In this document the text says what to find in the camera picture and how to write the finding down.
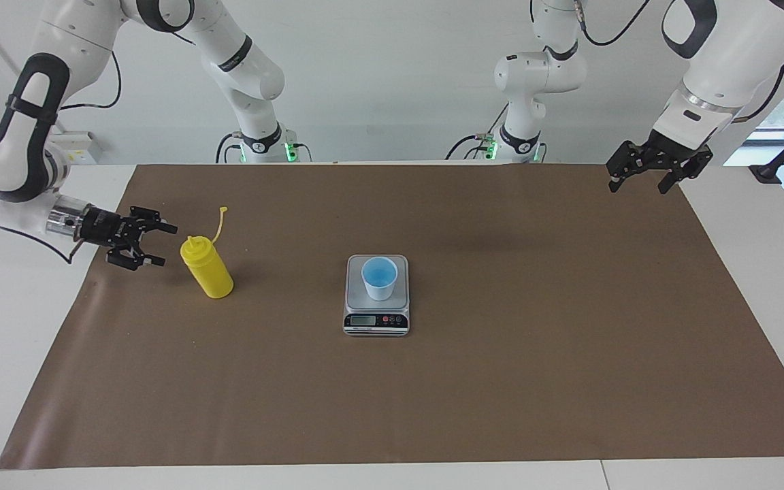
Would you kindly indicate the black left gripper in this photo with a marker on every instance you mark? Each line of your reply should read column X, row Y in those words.
column 664, row 156

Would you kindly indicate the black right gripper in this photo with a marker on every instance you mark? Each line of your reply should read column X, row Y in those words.
column 103, row 228

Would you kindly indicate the yellow squeeze bottle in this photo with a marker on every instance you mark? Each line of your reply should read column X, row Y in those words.
column 209, row 272

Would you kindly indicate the light blue plastic cup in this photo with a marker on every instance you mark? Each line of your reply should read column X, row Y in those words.
column 380, row 289

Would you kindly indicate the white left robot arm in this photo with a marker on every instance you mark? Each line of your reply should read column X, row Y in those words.
column 739, row 47

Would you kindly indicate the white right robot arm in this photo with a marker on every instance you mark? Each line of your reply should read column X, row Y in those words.
column 24, row 136

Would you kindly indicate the silver digital kitchen scale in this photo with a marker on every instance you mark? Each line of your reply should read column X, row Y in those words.
column 399, row 303

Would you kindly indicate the brown paper table mat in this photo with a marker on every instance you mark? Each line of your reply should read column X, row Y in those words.
column 501, row 381

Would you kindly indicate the white wall socket box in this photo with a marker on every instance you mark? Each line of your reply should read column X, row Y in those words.
column 82, row 148

